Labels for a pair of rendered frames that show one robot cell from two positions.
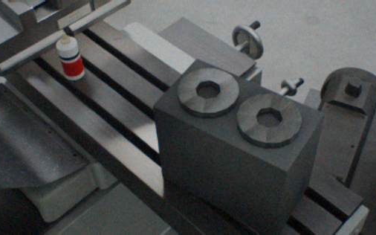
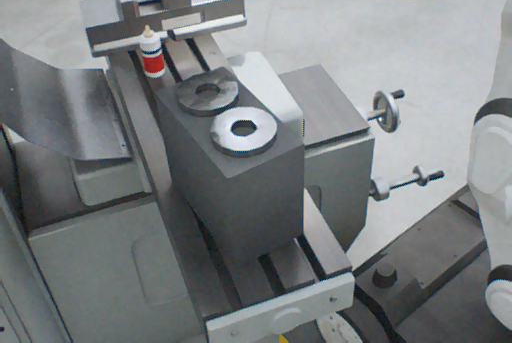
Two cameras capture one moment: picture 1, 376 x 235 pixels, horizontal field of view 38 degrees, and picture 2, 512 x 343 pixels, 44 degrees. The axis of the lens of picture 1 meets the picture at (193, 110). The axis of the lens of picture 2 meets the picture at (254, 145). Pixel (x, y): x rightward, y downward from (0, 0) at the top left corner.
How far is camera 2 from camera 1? 40 cm
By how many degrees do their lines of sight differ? 19
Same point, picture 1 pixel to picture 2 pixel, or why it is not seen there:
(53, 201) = (90, 182)
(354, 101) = not seen: hidden behind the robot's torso
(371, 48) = not seen: outside the picture
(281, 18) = not seen: hidden behind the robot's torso
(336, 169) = (421, 272)
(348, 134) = (457, 241)
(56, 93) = (128, 83)
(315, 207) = (296, 255)
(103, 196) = (149, 203)
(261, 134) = (224, 139)
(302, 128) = (272, 148)
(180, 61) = (278, 97)
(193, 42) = (315, 89)
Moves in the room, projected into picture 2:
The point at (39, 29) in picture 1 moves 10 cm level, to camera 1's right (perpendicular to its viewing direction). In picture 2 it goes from (140, 23) to (182, 31)
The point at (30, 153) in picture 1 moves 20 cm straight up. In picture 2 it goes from (85, 131) to (60, 45)
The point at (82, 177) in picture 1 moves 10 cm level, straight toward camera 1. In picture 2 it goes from (126, 171) to (116, 208)
